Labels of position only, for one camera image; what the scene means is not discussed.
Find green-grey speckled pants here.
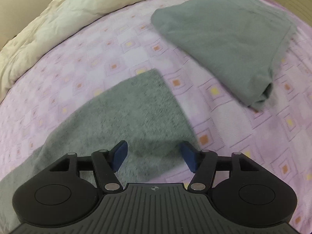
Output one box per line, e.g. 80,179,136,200
1,69,197,233

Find pink patterned bed sheet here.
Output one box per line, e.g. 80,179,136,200
1,0,311,233

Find folded grey garment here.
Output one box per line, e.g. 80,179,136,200
151,0,297,110

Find cream duvet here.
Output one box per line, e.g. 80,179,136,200
0,0,247,103

